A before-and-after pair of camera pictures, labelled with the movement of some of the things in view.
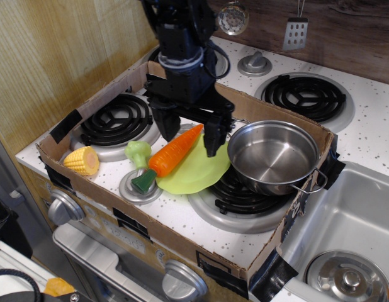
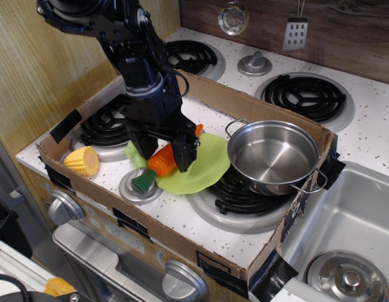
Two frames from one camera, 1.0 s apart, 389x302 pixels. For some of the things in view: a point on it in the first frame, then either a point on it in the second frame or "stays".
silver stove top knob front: [153, 194] stays
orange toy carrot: [166, 157] stays
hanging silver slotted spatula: [296, 31] stays
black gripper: [193, 89] to [162, 111]
